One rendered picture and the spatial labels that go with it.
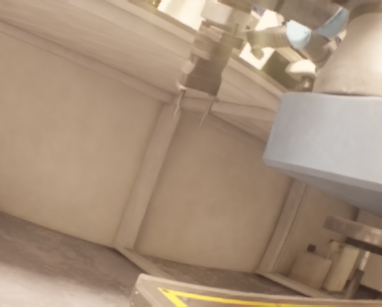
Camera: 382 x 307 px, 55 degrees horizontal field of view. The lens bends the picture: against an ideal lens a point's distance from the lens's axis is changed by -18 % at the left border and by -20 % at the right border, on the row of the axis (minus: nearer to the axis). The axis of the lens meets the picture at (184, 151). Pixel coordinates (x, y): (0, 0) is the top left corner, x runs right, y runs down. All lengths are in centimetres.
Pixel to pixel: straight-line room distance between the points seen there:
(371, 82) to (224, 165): 197
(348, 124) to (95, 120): 160
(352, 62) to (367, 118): 5
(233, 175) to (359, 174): 204
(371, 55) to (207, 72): 55
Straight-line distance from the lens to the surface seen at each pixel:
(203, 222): 222
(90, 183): 185
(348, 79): 28
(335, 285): 288
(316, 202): 293
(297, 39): 109
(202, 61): 79
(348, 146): 26
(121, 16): 96
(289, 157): 30
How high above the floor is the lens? 43
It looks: 3 degrees up
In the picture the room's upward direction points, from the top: 20 degrees clockwise
